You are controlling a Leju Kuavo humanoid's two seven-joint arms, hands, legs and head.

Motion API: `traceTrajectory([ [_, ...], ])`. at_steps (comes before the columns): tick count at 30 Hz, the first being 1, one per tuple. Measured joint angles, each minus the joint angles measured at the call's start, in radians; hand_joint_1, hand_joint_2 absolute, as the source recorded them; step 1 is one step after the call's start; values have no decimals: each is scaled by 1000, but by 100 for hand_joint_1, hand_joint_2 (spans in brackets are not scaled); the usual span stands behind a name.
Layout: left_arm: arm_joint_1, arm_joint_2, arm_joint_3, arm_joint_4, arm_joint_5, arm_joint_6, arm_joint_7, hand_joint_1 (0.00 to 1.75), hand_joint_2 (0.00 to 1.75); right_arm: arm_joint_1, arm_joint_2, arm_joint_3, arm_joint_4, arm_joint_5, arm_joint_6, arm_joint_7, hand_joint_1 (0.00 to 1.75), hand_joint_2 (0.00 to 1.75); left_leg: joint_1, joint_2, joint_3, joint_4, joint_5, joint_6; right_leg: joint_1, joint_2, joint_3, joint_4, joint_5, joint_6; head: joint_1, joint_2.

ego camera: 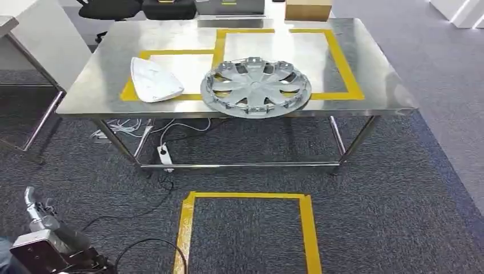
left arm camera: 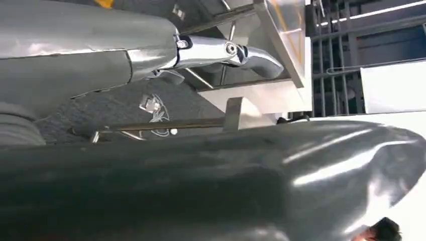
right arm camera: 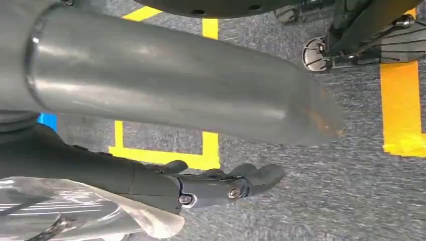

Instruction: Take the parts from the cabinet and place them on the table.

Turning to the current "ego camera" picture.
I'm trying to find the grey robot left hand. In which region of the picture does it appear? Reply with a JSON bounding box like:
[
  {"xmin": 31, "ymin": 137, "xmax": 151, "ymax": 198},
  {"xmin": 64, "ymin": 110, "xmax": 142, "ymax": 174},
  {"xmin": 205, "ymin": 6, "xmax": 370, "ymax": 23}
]
[{"xmin": 23, "ymin": 186, "xmax": 92, "ymax": 253}]

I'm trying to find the silver wheel hubcap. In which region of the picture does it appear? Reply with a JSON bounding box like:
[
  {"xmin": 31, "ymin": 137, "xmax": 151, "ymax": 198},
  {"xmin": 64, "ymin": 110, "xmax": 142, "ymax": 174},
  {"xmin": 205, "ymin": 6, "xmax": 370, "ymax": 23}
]
[{"xmin": 200, "ymin": 56, "xmax": 313, "ymax": 120}]

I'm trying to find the yellow floor tape frame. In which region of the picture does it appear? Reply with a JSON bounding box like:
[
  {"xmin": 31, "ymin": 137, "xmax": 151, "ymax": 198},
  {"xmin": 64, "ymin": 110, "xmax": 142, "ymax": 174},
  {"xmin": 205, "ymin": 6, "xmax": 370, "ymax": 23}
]
[{"xmin": 172, "ymin": 191, "xmax": 323, "ymax": 274}]

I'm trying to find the steel side table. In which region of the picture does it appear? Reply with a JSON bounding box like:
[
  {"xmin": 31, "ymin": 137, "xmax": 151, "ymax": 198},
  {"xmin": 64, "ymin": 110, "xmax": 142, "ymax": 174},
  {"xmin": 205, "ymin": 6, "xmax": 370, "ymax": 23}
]
[{"xmin": 0, "ymin": 15, "xmax": 68, "ymax": 166}]

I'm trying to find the black office chair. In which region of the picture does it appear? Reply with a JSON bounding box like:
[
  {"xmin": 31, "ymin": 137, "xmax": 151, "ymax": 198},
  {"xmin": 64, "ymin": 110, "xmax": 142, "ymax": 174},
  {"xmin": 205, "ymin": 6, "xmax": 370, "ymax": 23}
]
[{"xmin": 76, "ymin": 0, "xmax": 144, "ymax": 45}]

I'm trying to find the brown cardboard box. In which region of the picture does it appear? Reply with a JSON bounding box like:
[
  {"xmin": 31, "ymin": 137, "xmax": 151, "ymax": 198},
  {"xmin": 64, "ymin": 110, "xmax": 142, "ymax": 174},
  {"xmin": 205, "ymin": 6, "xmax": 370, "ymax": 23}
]
[{"xmin": 284, "ymin": 0, "xmax": 333, "ymax": 22}]

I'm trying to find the white triangular panel part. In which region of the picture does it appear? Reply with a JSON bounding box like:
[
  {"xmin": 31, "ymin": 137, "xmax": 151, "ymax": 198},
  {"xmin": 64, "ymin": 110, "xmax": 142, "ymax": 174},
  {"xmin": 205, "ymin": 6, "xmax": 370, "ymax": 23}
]
[{"xmin": 130, "ymin": 57, "xmax": 185, "ymax": 103}]

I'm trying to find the white panel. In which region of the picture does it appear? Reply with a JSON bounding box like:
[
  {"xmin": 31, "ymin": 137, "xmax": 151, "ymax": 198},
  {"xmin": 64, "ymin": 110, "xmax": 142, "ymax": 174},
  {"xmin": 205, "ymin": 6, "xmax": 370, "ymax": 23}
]
[{"xmin": 429, "ymin": 0, "xmax": 484, "ymax": 30}]

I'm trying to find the white cable bundle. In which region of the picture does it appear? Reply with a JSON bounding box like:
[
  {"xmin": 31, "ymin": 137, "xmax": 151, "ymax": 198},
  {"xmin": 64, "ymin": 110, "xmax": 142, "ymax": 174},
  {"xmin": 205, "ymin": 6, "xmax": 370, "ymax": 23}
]
[{"xmin": 90, "ymin": 117, "xmax": 212, "ymax": 140}]

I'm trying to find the large yellow tape frame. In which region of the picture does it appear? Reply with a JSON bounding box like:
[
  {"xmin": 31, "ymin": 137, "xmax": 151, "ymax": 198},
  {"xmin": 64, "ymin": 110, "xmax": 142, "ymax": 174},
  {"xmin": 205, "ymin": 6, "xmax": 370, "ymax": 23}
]
[{"xmin": 212, "ymin": 27, "xmax": 366, "ymax": 102}]

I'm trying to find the white power strip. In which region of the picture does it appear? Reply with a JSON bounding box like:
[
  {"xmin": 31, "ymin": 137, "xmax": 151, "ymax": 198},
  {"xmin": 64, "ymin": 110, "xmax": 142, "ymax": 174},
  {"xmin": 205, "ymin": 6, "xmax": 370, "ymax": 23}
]
[{"xmin": 156, "ymin": 144, "xmax": 175, "ymax": 174}]

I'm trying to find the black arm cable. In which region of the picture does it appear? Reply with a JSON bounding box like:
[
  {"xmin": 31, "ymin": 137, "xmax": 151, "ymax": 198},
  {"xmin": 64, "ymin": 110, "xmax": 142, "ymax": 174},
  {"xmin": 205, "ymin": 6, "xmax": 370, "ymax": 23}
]
[{"xmin": 114, "ymin": 237, "xmax": 189, "ymax": 274}]

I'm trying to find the black bag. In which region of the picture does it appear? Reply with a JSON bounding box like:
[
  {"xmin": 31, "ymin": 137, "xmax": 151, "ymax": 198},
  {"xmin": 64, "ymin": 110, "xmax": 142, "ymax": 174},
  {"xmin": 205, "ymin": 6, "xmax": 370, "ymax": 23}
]
[{"xmin": 142, "ymin": 0, "xmax": 197, "ymax": 21}]

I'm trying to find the black floor cable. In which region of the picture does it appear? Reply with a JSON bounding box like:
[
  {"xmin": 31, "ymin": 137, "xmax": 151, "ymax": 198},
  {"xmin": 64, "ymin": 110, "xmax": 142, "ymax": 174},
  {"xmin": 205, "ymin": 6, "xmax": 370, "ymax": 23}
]
[{"xmin": 80, "ymin": 175, "xmax": 175, "ymax": 232}]

